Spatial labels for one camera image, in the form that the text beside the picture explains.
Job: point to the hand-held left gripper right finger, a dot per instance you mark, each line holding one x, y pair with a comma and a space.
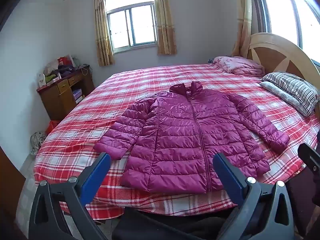
228, 177

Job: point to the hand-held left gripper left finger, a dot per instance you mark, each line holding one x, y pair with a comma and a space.
96, 177

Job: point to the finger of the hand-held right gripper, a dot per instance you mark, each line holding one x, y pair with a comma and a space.
308, 156

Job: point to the magenta puffer jacket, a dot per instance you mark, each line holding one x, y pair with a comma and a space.
185, 140

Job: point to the pile of dark clothes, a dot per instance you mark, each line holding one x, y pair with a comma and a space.
63, 71

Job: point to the grey cloth bundle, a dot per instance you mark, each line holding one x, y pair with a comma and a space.
37, 142

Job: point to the striped pillow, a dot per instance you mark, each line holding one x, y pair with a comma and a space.
297, 87

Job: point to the grey floral pillow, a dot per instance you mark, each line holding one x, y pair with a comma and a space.
280, 92

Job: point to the dark cloth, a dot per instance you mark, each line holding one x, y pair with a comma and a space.
175, 225

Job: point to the red plaid bed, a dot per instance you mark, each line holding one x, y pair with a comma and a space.
100, 100

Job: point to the stack of books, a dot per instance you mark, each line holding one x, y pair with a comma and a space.
78, 95

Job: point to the brown wooden desk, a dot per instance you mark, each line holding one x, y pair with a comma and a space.
53, 102

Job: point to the wooden headboard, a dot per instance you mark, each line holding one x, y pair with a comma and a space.
277, 55

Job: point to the white box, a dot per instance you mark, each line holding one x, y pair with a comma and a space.
42, 80

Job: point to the pink folded blanket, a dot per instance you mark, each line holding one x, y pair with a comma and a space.
240, 66

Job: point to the yellow floral curtain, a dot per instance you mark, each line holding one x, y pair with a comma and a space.
163, 22
102, 35
243, 22

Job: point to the large window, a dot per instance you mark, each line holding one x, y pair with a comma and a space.
280, 10

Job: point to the small sliding window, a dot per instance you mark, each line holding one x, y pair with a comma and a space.
131, 22

